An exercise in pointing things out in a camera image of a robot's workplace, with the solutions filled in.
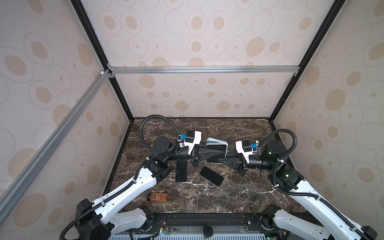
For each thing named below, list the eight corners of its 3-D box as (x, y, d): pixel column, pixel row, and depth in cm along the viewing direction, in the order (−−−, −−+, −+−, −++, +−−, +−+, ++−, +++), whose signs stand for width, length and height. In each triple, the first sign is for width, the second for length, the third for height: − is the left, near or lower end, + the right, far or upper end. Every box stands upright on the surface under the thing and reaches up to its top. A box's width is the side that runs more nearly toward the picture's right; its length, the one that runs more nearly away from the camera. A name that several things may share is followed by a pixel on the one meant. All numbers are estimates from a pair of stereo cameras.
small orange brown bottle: (151, 202, 82) (149, 200, 79) (152, 195, 84) (150, 193, 81) (166, 202, 82) (165, 200, 79) (167, 195, 84) (166, 193, 81)
